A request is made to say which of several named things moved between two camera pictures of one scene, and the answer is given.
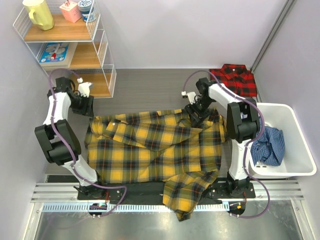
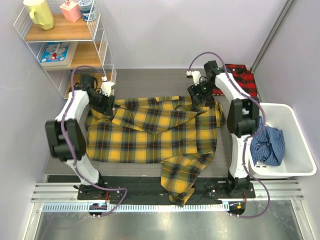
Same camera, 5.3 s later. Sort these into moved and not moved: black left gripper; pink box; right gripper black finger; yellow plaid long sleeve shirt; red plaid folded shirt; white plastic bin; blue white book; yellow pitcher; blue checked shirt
Moved: yellow plaid long sleeve shirt; black left gripper; right gripper black finger
Not moved: red plaid folded shirt; white plastic bin; yellow pitcher; blue checked shirt; pink box; blue white book
